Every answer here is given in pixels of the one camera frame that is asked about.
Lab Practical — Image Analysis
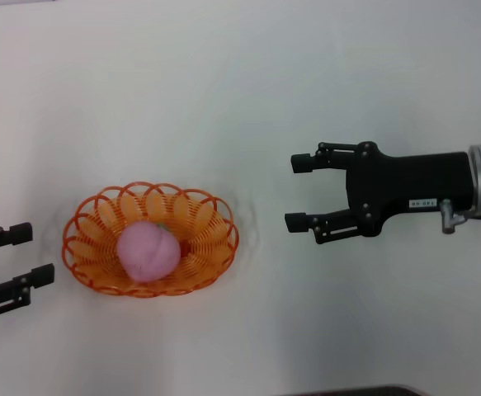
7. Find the dark rounded robot torso edge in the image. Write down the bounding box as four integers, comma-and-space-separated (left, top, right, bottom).
293, 384, 414, 396

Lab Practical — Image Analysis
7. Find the pink plush peach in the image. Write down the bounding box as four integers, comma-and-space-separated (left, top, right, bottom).
116, 220, 182, 284

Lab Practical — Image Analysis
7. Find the silver cable connector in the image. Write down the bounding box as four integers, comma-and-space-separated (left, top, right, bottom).
440, 199, 481, 235

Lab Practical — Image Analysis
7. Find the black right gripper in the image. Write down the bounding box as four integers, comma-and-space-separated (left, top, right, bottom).
284, 141, 474, 246

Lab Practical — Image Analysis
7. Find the orange woven plastic basket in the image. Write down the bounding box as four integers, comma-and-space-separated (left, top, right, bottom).
61, 180, 240, 299

